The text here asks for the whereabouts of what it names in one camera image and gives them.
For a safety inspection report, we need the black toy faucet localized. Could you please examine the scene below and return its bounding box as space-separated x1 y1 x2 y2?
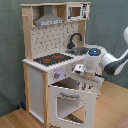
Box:
67 33 83 49

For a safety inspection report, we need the white cabinet door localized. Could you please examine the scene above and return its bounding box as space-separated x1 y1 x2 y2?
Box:
83 66 103 101

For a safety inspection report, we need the toy microwave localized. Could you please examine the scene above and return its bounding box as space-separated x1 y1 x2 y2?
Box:
67 3 90 21

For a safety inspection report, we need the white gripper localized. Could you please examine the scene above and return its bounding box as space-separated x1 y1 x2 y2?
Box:
71 64 104 88

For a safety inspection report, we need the black toy stovetop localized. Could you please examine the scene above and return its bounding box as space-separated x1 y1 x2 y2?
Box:
34 53 71 66

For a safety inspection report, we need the white oven door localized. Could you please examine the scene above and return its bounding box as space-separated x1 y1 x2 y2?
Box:
49 86 96 128

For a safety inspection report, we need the stove knob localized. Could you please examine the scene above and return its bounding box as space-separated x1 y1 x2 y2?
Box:
54 73 60 79

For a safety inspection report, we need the grey range hood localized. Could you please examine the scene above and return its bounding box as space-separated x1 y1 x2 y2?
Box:
34 5 64 27

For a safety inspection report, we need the grey toy sink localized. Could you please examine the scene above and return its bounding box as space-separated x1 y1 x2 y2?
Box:
65 47 89 55

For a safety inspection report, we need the wooden toy kitchen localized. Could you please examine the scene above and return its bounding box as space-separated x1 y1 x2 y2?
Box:
20 1 107 127

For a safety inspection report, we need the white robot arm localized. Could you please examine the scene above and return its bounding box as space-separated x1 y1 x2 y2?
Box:
71 45 128 88

